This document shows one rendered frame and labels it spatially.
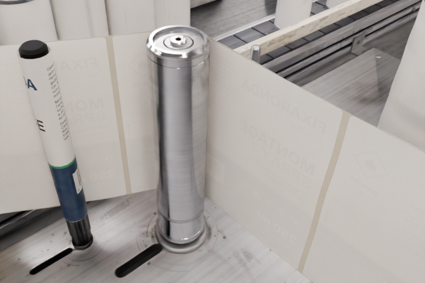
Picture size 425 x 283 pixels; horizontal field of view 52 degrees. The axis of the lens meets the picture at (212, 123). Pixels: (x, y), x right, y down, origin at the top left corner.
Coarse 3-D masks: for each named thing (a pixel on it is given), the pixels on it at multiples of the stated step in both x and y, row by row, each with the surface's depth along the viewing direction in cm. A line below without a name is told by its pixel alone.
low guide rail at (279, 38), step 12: (360, 0) 68; (372, 0) 70; (324, 12) 64; (336, 12) 65; (348, 12) 67; (300, 24) 61; (312, 24) 62; (324, 24) 64; (264, 36) 58; (276, 36) 58; (288, 36) 60; (300, 36) 62; (240, 48) 55; (264, 48) 58; (276, 48) 59
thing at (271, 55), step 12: (324, 0) 76; (384, 0) 77; (396, 0) 77; (312, 12) 72; (360, 12) 73; (372, 12) 73; (264, 24) 68; (336, 24) 69; (228, 36) 65; (240, 36) 65; (252, 36) 65; (312, 36) 66; (288, 48) 63; (264, 60) 60
